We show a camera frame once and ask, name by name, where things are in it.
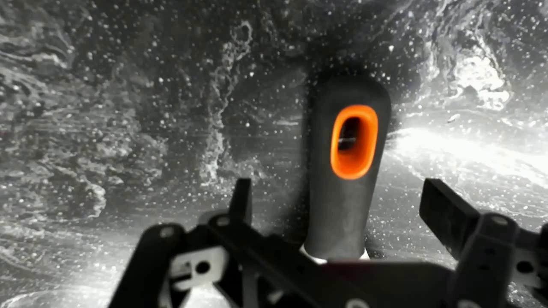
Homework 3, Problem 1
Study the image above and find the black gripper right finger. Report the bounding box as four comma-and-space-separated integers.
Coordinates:
420, 177, 548, 308

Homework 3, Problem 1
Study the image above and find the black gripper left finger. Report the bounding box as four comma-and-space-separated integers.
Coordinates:
108, 177, 329, 308

